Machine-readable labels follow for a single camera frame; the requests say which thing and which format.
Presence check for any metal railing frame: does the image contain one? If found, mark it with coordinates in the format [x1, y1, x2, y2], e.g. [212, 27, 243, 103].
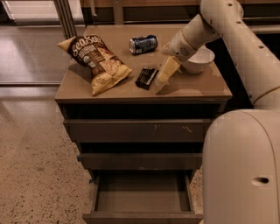
[50, 0, 280, 34]

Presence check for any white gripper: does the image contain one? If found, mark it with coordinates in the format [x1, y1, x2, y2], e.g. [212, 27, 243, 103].
[155, 31, 197, 86]

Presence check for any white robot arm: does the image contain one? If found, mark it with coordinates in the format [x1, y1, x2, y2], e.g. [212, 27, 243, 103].
[163, 0, 280, 224]

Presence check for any grey top drawer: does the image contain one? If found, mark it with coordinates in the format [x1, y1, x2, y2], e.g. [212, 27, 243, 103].
[64, 119, 212, 143]

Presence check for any white ceramic bowl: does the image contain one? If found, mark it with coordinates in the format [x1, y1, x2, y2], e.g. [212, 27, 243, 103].
[182, 47, 215, 74]

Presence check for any grey middle drawer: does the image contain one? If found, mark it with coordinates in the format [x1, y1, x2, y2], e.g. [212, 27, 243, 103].
[78, 153, 202, 170]

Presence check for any black rxbar chocolate bar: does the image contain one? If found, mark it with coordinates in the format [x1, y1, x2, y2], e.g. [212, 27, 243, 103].
[135, 66, 158, 90]

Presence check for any brown sea salt chips bag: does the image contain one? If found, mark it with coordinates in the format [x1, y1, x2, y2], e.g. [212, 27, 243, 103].
[58, 35, 132, 96]

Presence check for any grey open bottom drawer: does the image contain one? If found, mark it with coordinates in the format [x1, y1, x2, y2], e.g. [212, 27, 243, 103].
[83, 171, 203, 224]

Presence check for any grey drawer cabinet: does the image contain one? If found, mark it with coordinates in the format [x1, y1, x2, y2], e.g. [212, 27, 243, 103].
[54, 24, 233, 185]

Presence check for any blue soda can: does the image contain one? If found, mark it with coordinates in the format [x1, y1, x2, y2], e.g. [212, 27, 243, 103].
[129, 35, 158, 55]

